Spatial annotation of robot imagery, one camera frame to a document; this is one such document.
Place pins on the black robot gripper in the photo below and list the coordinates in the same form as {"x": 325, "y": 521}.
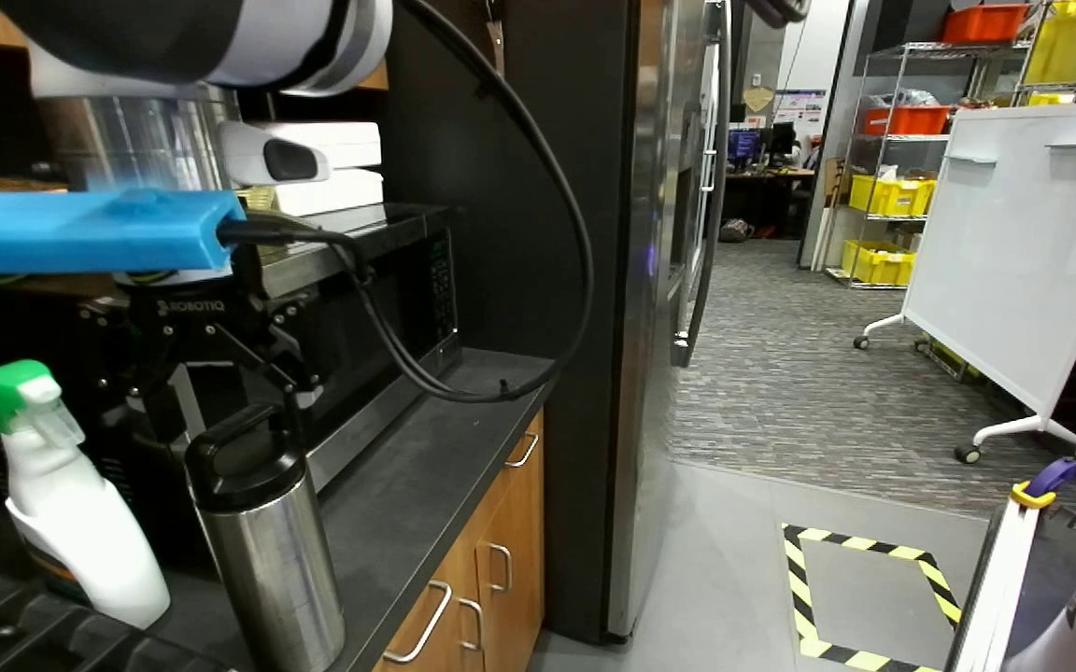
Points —
{"x": 185, "y": 359}

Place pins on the silver steel bottle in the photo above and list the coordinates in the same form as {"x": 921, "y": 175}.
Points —
{"x": 279, "y": 571}

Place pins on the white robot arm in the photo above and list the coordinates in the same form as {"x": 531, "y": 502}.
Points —
{"x": 165, "y": 51}

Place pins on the white spray bottle green top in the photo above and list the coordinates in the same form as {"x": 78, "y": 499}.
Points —
{"x": 69, "y": 507}

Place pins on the black steel microwave oven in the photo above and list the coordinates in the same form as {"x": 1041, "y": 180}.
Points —
{"x": 373, "y": 311}

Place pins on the white boxes on microwave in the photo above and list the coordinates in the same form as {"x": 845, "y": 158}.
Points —
{"x": 308, "y": 165}

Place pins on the stainless steel refrigerator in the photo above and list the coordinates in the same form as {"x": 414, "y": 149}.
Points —
{"x": 681, "y": 88}

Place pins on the black yellow floor tape square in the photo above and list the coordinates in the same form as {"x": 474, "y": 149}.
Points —
{"x": 864, "y": 603}

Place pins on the white pole purple cap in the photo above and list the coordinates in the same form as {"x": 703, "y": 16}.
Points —
{"x": 993, "y": 597}

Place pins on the white rolling whiteboard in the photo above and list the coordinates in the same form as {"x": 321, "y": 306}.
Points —
{"x": 993, "y": 270}

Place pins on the metal shelf with yellow bins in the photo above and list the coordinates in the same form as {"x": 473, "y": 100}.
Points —
{"x": 909, "y": 72}

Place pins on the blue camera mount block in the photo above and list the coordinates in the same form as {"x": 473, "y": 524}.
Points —
{"x": 112, "y": 231}

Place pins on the wooden cabinet drawer with handles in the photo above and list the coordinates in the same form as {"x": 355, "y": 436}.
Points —
{"x": 482, "y": 603}

